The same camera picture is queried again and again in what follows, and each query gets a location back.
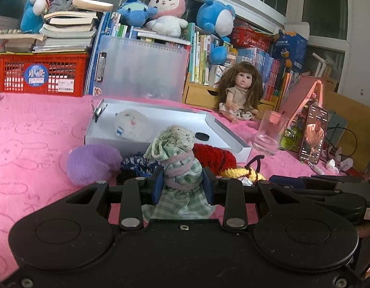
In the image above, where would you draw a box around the blue folder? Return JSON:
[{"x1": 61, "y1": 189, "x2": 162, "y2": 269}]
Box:
[{"x1": 84, "y1": 12, "x2": 109, "y2": 96}]

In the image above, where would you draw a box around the small blue white plush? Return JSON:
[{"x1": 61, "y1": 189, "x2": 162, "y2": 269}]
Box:
[{"x1": 20, "y1": 0, "x2": 50, "y2": 34}]

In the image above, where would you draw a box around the white plush toy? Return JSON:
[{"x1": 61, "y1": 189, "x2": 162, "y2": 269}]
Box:
[{"x1": 113, "y1": 108, "x2": 152, "y2": 140}]

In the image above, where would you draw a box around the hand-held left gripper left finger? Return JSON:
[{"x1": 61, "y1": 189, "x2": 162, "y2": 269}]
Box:
[{"x1": 66, "y1": 166, "x2": 166, "y2": 231}]

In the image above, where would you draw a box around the row of colourful children's books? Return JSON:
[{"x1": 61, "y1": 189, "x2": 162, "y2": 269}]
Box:
[{"x1": 186, "y1": 22, "x2": 302, "y2": 102}]

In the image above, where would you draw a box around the red plastic crate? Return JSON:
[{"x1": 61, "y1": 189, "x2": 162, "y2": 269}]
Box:
[{"x1": 0, "y1": 52, "x2": 89, "y2": 97}]

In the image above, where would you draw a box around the metal clip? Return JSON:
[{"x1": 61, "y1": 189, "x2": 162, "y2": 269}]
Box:
[{"x1": 93, "y1": 100, "x2": 109, "y2": 123}]

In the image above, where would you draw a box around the large blue white plush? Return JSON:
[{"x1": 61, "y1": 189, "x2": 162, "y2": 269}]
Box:
[{"x1": 197, "y1": 0, "x2": 236, "y2": 65}]

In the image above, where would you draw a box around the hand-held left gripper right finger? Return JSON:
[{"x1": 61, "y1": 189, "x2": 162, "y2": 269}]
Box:
[{"x1": 202, "y1": 166, "x2": 298, "y2": 228}]

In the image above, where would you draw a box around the pink white bunny plush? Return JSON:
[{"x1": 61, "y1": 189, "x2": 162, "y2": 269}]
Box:
[{"x1": 147, "y1": 0, "x2": 190, "y2": 38}]

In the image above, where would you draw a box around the green plant decoration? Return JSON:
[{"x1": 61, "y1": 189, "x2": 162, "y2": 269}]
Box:
[{"x1": 279, "y1": 127, "x2": 302, "y2": 152}]

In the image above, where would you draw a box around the red plastic basket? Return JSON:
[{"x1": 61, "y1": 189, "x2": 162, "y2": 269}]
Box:
[{"x1": 231, "y1": 26, "x2": 274, "y2": 51}]

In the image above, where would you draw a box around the blue carton box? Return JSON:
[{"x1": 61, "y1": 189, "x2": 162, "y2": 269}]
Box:
[{"x1": 272, "y1": 29, "x2": 308, "y2": 71}]

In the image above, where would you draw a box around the smartphone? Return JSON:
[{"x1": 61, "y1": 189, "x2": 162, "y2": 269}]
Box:
[{"x1": 298, "y1": 103, "x2": 329, "y2": 165}]

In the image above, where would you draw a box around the pink printed blanket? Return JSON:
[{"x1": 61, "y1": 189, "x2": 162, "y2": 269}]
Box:
[{"x1": 0, "y1": 91, "x2": 350, "y2": 279}]

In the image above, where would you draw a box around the purple plush toy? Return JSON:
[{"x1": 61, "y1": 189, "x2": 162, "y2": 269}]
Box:
[{"x1": 66, "y1": 144, "x2": 124, "y2": 186}]

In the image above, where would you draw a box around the blue alien plush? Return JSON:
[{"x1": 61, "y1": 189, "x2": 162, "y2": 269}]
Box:
[{"x1": 117, "y1": 0, "x2": 158, "y2": 27}]

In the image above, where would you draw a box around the white printed box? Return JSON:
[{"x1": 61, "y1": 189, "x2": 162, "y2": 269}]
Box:
[{"x1": 209, "y1": 64, "x2": 231, "y2": 88}]

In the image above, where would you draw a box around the black cord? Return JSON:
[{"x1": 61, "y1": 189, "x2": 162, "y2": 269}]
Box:
[{"x1": 245, "y1": 155, "x2": 265, "y2": 174}]

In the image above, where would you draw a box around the white pipe rack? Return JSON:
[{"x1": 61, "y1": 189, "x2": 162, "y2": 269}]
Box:
[{"x1": 311, "y1": 52, "x2": 335, "y2": 77}]

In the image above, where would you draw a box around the brown haired baby doll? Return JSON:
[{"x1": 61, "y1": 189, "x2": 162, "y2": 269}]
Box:
[{"x1": 218, "y1": 62, "x2": 265, "y2": 125}]

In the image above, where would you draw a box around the pink house shaped board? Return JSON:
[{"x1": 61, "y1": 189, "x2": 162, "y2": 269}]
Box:
[{"x1": 278, "y1": 76, "x2": 326, "y2": 126}]

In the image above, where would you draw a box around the black cable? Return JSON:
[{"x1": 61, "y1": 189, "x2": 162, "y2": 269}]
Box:
[{"x1": 326, "y1": 126, "x2": 358, "y2": 152}]

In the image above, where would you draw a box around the row of blue green books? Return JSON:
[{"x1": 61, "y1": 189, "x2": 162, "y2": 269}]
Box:
[{"x1": 107, "y1": 12, "x2": 191, "y2": 46}]

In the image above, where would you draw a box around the wooden shelf with drawers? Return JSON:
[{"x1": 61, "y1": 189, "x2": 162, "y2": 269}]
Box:
[{"x1": 182, "y1": 72, "x2": 281, "y2": 111}]

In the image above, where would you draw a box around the translucent clipboard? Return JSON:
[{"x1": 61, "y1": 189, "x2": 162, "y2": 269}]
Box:
[{"x1": 95, "y1": 34, "x2": 190, "y2": 102}]

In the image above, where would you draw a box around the red yellow crocheted toy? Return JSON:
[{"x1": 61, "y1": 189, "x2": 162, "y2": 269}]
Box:
[{"x1": 192, "y1": 143, "x2": 266, "y2": 183}]

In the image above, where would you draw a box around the wooden board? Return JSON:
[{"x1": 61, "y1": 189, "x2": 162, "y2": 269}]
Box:
[{"x1": 323, "y1": 90, "x2": 370, "y2": 171}]

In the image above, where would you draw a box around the white cardboard box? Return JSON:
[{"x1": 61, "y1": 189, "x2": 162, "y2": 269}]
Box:
[{"x1": 84, "y1": 98, "x2": 252, "y2": 163}]

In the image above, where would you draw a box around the crumpled white tissue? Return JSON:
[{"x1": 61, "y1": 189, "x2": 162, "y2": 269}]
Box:
[{"x1": 326, "y1": 147, "x2": 353, "y2": 174}]

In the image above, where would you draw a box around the green checked cloth doll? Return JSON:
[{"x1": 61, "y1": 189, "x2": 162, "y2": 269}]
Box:
[{"x1": 142, "y1": 125, "x2": 216, "y2": 223}]

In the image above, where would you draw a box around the stack of worn books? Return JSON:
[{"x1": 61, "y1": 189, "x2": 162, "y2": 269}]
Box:
[{"x1": 0, "y1": 0, "x2": 114, "y2": 54}]

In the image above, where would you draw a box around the clear glass cup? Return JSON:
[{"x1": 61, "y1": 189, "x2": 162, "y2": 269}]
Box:
[{"x1": 252, "y1": 110, "x2": 290, "y2": 156}]

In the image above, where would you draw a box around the blue patterned cloth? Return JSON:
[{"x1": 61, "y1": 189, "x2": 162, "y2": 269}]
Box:
[{"x1": 117, "y1": 153, "x2": 160, "y2": 183}]

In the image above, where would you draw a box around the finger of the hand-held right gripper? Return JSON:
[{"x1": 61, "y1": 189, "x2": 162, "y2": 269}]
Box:
[
  {"x1": 269, "y1": 174, "x2": 364, "y2": 190},
  {"x1": 293, "y1": 188, "x2": 368, "y2": 216}
]

